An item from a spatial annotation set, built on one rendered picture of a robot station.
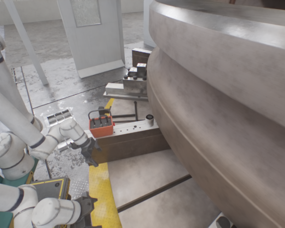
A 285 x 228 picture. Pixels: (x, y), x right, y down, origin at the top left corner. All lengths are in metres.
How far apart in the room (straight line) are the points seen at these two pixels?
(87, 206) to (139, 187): 0.78
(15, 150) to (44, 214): 0.63
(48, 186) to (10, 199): 0.93
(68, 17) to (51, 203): 3.55
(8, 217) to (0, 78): 0.76
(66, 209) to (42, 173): 1.54
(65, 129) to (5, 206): 0.41
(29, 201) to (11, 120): 0.37
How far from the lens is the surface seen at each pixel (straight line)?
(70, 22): 3.88
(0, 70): 1.03
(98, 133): 1.34
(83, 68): 4.14
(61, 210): 0.73
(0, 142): 1.23
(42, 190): 1.73
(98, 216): 1.80
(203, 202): 1.55
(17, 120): 0.94
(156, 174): 1.57
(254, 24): 0.67
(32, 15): 14.16
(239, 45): 0.65
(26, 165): 1.33
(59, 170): 2.18
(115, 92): 2.50
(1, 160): 1.25
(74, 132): 0.97
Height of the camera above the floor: 1.69
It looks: 40 degrees down
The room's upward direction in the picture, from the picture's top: straight up
